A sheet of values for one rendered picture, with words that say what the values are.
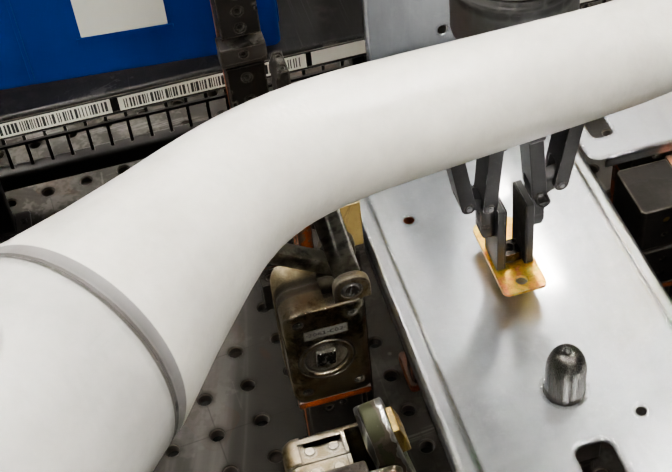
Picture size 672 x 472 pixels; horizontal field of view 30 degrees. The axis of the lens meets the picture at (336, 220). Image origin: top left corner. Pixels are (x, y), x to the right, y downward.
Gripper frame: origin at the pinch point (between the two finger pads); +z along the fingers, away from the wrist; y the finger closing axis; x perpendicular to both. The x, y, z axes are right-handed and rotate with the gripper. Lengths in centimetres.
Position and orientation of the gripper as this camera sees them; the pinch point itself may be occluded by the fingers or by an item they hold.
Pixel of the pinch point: (509, 226)
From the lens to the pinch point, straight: 103.9
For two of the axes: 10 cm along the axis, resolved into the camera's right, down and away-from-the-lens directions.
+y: 9.6, -2.5, 1.2
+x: -2.6, -6.9, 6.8
